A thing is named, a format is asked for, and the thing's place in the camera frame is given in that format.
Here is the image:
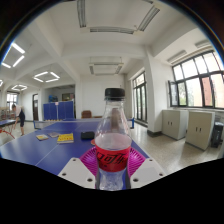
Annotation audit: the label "white two-door cabinet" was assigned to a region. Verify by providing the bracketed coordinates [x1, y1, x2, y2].
[185, 110, 216, 151]
[161, 109, 189, 141]

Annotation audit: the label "small grey booklet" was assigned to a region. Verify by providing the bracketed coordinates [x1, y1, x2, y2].
[47, 131, 60, 139]

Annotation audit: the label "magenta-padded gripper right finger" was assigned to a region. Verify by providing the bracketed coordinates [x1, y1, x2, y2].
[125, 147, 167, 190]

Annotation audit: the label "blue red-legged table tennis table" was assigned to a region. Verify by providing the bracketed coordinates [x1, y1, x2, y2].
[0, 118, 17, 139]

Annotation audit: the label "small yellow booklet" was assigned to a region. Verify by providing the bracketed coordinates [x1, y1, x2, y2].
[35, 133, 50, 141]

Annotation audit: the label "ceiling air conditioner unit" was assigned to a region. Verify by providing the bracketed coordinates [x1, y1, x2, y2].
[88, 61, 124, 76]

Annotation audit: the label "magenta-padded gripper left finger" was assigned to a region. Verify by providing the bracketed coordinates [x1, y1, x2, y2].
[57, 146, 99, 190]

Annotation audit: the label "black pouch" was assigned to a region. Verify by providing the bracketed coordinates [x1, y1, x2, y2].
[80, 131, 96, 141]

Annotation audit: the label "large dark-framed window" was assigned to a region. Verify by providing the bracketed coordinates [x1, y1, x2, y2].
[168, 49, 224, 110]

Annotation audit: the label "blue partition boards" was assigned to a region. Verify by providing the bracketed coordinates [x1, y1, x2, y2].
[42, 100, 75, 121]

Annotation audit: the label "dark brown door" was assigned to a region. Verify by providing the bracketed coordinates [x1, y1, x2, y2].
[32, 93, 40, 122]

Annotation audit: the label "yellow book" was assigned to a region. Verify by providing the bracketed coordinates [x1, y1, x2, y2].
[56, 132, 75, 145]

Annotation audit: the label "clear red-labelled drink bottle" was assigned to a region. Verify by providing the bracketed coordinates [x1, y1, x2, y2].
[94, 87, 133, 191]

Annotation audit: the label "tall dark-framed window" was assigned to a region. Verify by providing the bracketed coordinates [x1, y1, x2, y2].
[132, 71, 148, 123]

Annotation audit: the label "ceiling strip lights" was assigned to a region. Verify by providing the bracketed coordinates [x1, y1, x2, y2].
[0, 42, 61, 92]

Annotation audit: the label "black bin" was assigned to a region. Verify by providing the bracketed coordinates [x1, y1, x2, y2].
[210, 121, 224, 149]

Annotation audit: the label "brown armchair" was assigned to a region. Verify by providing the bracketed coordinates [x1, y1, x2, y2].
[81, 110, 93, 119]

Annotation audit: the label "person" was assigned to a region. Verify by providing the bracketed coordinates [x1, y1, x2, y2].
[11, 103, 26, 137]

